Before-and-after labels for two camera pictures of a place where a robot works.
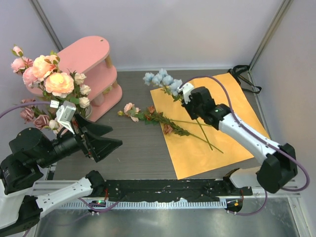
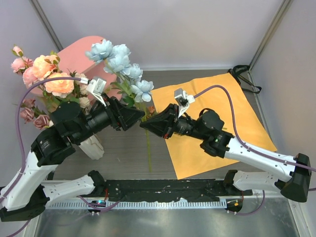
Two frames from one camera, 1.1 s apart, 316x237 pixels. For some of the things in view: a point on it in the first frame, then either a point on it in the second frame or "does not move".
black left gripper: (99, 146) -> (122, 116)
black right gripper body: (194, 111) -> (186, 126)
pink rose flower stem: (24, 64) does not move
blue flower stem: (166, 82) -> (134, 88)
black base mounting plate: (141, 190) does not move
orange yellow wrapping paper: (194, 147) does not move
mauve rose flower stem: (31, 113) does not move
